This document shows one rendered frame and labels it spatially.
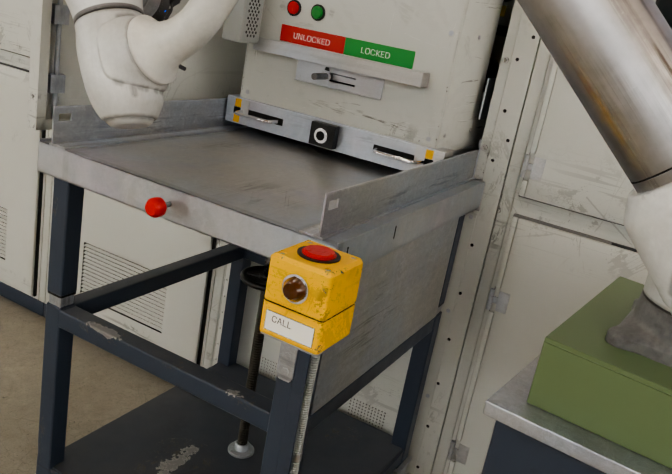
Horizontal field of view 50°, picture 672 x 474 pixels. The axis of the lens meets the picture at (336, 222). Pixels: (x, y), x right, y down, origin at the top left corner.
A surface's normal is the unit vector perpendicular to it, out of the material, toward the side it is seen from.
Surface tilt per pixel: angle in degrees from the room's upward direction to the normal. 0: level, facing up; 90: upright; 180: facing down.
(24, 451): 0
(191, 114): 90
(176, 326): 90
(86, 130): 90
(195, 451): 0
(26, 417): 0
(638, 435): 90
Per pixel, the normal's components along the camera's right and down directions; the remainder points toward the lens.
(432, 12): -0.48, 0.18
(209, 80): 0.80, 0.30
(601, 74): -0.62, 0.36
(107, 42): -0.29, -0.09
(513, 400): 0.18, -0.94
